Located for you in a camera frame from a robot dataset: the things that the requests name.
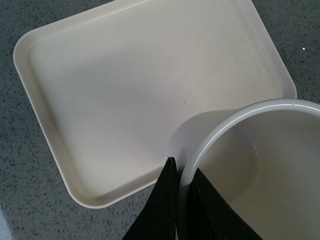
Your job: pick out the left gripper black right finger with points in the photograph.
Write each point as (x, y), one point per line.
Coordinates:
(211, 217)

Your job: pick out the beige rectangular plastic tray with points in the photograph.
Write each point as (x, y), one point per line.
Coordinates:
(109, 86)

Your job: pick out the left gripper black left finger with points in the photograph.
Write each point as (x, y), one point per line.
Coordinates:
(158, 218)

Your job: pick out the white smiley mug black handle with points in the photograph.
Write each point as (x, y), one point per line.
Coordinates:
(263, 159)

